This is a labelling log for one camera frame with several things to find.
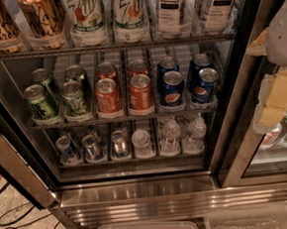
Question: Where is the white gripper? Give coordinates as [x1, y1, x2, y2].
[245, 0, 287, 134]

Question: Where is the red can behind glass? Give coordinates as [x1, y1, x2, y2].
[260, 124, 282, 149]

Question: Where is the blue Pepsi can back right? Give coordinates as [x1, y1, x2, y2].
[186, 54, 213, 92]

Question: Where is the blue pepsi can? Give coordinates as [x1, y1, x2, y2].
[156, 56, 179, 92]
[191, 67, 219, 104]
[186, 54, 213, 92]
[160, 70, 184, 107]

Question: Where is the blue Pepsi can front right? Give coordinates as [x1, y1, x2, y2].
[191, 67, 219, 104]

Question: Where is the blue Pepsi can front left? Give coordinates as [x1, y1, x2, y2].
[160, 70, 184, 107]

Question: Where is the blue Pepsi can back left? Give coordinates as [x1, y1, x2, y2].
[156, 56, 179, 92]

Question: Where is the orange soda can front right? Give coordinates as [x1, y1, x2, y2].
[130, 74, 152, 111]

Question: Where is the orange soda can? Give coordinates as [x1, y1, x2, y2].
[128, 59, 149, 76]
[96, 61, 119, 83]
[130, 74, 152, 111]
[95, 78, 120, 114]

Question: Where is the orange soda can back right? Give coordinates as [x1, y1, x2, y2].
[128, 59, 149, 76]

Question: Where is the white 7UP can right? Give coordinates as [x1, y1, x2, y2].
[112, 0, 144, 30]

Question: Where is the white 7up can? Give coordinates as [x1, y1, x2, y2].
[66, 0, 104, 33]
[112, 0, 144, 30]

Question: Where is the orange soda can back left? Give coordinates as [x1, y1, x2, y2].
[96, 61, 119, 83]

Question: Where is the orange soda can front left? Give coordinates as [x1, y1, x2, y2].
[95, 78, 120, 114]

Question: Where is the silver energy can right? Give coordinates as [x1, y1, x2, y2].
[111, 130, 129, 158]

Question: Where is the stainless steel fridge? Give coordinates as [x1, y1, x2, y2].
[0, 0, 287, 229]

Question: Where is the blue energy can middle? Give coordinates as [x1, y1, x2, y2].
[82, 135, 103, 162]

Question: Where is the blue energy can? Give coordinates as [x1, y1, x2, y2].
[82, 135, 103, 162]
[55, 136, 80, 163]

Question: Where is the white 7UP can left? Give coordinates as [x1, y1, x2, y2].
[66, 0, 104, 33]

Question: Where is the green can back right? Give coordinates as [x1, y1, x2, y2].
[64, 65, 91, 94]

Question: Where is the green can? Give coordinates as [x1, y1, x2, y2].
[61, 81, 90, 116]
[64, 65, 91, 94]
[31, 67, 60, 104]
[24, 84, 58, 120]

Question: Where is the green can front right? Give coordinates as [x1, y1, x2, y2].
[61, 81, 90, 116]

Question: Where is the blue energy can left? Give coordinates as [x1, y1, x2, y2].
[55, 136, 80, 163]

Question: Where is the green can back left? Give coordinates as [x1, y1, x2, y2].
[31, 67, 60, 104]

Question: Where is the green can front left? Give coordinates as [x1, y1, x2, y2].
[24, 84, 58, 120]

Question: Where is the Teas Tea bottle right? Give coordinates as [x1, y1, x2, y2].
[198, 0, 234, 33]

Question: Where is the teas tea bottle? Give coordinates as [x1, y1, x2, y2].
[198, 0, 234, 33]
[156, 0, 186, 33]

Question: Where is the clear water bottle right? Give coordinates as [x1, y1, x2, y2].
[183, 117, 207, 155]

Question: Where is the clear water bottle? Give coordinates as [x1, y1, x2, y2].
[132, 129, 152, 159]
[160, 119, 181, 157]
[183, 117, 207, 155]

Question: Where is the Teas Tea bottle left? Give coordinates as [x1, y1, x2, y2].
[156, 0, 186, 33]

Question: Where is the clear water bottle middle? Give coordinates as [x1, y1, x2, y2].
[160, 119, 181, 157]

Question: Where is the clear water bottle left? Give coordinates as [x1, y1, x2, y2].
[132, 129, 152, 159]

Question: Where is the clear plastic bin right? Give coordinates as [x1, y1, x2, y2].
[204, 204, 287, 229]

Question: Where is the middle wire shelf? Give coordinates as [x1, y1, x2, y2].
[32, 108, 216, 130]

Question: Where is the bottom wire shelf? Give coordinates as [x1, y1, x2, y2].
[58, 151, 206, 169]

